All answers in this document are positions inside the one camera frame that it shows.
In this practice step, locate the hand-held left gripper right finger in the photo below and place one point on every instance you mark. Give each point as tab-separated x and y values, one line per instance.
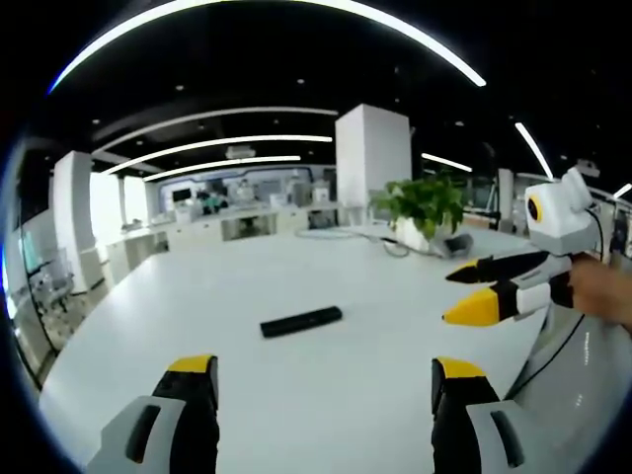
474	424

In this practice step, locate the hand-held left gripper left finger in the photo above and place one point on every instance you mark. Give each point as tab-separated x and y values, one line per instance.
148	424

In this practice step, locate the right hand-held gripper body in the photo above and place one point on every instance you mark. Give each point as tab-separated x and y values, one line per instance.
558	217

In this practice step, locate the black remote control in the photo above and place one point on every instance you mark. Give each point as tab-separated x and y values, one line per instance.
301	321

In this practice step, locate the person's right hand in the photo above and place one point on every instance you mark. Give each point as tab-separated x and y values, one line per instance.
600	291

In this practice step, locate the grey device on table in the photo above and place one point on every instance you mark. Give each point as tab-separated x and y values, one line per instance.
457	245

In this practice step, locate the green potted plant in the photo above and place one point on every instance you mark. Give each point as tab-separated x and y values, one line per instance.
423	210

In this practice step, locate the white square pillar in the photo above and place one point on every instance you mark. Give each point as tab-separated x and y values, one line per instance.
373	163
75	222

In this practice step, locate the grey office chair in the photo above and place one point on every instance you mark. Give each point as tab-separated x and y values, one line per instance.
49	291

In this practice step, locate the white counter cabinets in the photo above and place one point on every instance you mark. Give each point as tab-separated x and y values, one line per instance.
222	229

